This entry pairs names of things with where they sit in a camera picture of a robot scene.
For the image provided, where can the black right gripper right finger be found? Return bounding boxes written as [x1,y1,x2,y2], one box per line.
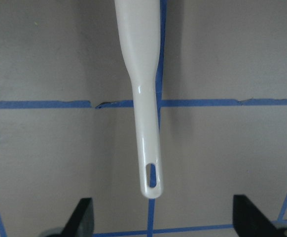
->
[232,195,287,237]

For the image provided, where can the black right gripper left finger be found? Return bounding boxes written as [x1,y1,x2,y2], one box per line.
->
[42,197,95,237]

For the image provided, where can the white hand brush black bristles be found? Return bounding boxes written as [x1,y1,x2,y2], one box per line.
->
[114,0,164,199]

